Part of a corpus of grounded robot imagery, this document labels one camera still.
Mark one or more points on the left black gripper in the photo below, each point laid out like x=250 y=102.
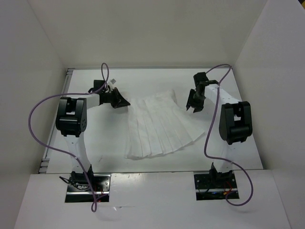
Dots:
x=119 y=101

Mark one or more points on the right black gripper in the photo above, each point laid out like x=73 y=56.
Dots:
x=198 y=107

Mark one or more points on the white pleated skirt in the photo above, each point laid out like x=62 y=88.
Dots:
x=158 y=126

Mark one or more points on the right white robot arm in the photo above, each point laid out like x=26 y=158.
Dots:
x=231 y=121

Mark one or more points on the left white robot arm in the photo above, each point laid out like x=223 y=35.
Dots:
x=71 y=121

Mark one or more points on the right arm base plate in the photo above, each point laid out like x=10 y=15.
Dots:
x=205 y=189

